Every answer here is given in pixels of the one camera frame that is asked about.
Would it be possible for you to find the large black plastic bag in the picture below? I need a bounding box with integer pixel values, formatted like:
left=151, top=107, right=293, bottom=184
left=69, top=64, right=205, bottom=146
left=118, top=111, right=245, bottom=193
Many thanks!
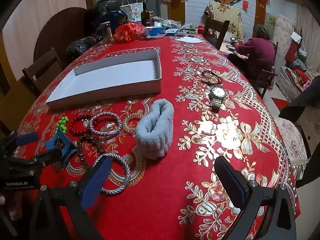
left=85, top=0, right=130, bottom=34

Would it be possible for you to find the red floral tablecloth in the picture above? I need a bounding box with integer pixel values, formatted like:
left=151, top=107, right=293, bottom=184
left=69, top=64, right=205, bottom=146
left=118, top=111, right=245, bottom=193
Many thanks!
left=11, top=34, right=302, bottom=240

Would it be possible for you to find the metal band wristwatch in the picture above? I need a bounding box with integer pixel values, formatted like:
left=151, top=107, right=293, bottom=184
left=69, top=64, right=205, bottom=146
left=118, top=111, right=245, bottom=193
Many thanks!
left=208, top=85, right=227, bottom=113

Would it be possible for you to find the black hair tie with charm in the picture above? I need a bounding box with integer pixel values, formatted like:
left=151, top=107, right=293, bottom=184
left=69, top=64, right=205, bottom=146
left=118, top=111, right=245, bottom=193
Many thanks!
left=201, top=70, right=223, bottom=85

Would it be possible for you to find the blue bag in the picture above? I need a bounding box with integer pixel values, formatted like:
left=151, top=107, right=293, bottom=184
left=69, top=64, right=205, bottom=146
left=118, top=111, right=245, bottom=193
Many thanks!
left=91, top=10, right=128, bottom=34

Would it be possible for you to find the dark chair back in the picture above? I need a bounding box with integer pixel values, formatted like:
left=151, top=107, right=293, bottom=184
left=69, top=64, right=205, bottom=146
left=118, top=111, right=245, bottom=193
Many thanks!
left=279, top=75, right=320, bottom=188

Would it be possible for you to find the person's left hand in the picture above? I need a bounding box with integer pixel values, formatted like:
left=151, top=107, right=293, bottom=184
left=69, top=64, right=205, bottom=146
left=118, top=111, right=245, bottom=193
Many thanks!
left=0, top=194, right=20, bottom=222

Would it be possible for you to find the dark wooden chair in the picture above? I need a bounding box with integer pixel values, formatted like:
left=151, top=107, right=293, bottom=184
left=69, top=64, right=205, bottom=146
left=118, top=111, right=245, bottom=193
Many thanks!
left=22, top=47, right=64, bottom=93
left=202, top=19, right=230, bottom=50

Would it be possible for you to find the small clear bottle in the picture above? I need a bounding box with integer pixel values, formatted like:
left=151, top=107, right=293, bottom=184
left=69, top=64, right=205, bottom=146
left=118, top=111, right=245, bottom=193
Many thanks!
left=100, top=21, right=112, bottom=42

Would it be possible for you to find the purple braided hair tie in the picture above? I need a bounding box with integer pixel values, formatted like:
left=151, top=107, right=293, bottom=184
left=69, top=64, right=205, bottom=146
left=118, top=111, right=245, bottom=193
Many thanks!
left=89, top=112, right=122, bottom=137

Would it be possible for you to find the blue tissue box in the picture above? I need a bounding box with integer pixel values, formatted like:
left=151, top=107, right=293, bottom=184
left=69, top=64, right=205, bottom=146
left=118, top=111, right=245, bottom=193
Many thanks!
left=147, top=26, right=166, bottom=37

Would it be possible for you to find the round brown table top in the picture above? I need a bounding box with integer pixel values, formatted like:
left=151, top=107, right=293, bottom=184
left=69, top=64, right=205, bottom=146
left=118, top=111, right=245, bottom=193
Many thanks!
left=33, top=7, right=88, bottom=63

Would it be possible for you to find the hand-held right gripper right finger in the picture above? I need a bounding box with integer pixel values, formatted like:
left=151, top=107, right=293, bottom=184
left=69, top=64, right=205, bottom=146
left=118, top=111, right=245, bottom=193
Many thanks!
left=214, top=156, right=298, bottom=240

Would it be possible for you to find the white paper gift bag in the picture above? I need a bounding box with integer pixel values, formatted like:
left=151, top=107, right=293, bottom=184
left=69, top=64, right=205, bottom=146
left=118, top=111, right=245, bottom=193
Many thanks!
left=119, top=0, right=143, bottom=22

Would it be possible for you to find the small black plastic bag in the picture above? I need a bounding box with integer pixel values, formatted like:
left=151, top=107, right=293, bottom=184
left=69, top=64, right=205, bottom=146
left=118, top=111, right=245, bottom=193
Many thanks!
left=65, top=35, right=103, bottom=60

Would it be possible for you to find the light blue fluffy scrunchie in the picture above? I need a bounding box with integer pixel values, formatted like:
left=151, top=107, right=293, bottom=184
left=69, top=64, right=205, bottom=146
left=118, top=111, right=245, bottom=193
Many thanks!
left=134, top=99, right=175, bottom=160

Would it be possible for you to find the dark wine bottle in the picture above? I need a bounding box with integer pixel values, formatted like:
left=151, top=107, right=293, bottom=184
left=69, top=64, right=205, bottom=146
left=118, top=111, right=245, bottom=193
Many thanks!
left=141, top=1, right=151, bottom=27

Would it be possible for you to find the beige floral cloth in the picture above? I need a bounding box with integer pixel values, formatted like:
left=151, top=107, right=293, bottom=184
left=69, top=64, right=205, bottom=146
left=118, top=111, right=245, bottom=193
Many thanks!
left=204, top=1, right=244, bottom=42

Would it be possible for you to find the red bead bracelet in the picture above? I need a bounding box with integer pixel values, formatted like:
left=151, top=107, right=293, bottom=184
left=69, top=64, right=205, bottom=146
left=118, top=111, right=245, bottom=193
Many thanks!
left=69, top=114, right=94, bottom=136

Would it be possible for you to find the brown wooden chair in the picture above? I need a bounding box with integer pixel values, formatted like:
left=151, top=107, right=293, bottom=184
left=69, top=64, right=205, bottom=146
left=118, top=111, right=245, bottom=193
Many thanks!
left=256, top=42, right=278, bottom=98

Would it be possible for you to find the brown bead bracelet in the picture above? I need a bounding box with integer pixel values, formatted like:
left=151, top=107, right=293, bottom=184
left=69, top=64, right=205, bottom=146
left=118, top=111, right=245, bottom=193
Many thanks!
left=75, top=134, right=107, bottom=170

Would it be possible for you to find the red plastic bag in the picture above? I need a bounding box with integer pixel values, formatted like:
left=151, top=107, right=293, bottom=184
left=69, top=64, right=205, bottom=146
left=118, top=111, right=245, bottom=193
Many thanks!
left=113, top=22, right=148, bottom=43

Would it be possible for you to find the green bead bracelet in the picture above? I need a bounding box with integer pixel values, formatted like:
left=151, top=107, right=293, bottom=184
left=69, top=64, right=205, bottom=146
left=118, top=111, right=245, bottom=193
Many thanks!
left=57, top=116, right=69, bottom=133

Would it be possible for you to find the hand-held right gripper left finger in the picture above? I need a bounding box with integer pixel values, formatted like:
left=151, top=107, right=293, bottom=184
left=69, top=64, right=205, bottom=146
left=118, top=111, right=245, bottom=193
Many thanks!
left=29, top=155, right=113, bottom=240

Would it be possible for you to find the grey braided hair tie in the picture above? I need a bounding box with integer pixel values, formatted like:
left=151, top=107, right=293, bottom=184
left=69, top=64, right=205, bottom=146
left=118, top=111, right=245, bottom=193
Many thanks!
left=92, top=153, right=131, bottom=196

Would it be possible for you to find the white cardboard box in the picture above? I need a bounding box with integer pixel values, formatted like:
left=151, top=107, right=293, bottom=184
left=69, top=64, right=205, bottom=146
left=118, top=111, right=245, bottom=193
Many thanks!
left=46, top=47, right=162, bottom=110

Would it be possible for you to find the pile of fabrics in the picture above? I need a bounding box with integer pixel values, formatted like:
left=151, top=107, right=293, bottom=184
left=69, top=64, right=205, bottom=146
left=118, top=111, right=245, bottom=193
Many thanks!
left=277, top=42, right=320, bottom=103

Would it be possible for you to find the floral seat cushion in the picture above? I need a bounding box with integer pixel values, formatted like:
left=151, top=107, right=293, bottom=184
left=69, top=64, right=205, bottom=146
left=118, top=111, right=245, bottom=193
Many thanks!
left=272, top=116, right=309, bottom=180

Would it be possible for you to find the blue hair claw clip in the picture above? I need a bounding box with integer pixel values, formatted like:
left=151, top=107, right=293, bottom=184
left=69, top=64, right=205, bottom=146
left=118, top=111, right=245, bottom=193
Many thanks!
left=44, top=128, right=78, bottom=167

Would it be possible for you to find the white paper sheet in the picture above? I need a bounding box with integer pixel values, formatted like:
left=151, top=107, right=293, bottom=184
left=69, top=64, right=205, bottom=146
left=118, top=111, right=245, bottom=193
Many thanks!
left=174, top=36, right=205, bottom=44

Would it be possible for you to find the red floor mat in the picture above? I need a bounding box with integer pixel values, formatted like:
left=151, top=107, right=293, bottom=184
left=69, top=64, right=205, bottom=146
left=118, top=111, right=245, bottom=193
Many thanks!
left=271, top=97, right=290, bottom=108

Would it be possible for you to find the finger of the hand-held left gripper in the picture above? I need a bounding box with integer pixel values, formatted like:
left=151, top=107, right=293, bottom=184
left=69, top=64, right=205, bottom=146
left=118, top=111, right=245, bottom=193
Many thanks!
left=25, top=149, right=63, bottom=167
left=0, top=132, right=40, bottom=148

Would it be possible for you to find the clear spiral hair tie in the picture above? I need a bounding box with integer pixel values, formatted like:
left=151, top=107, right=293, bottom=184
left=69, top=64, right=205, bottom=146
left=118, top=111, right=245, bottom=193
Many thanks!
left=123, top=113, right=144, bottom=130

